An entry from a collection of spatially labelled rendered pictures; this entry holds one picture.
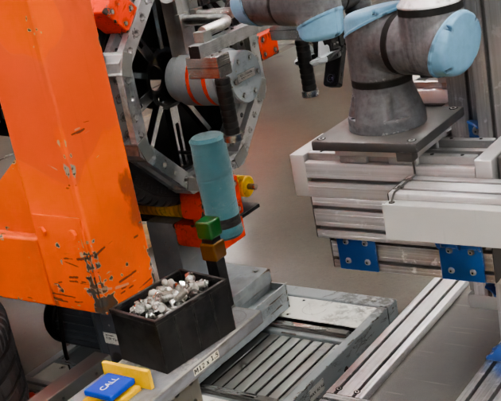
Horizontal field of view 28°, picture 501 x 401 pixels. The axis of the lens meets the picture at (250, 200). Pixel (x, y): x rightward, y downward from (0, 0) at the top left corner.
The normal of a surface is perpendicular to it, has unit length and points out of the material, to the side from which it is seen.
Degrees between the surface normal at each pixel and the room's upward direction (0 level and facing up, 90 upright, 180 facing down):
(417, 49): 90
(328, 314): 0
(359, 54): 92
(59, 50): 90
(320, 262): 0
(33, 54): 90
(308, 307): 0
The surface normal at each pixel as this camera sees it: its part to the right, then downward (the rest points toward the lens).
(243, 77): 0.81, 0.06
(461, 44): 0.67, 0.26
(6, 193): -0.56, 0.37
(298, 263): -0.18, -0.93
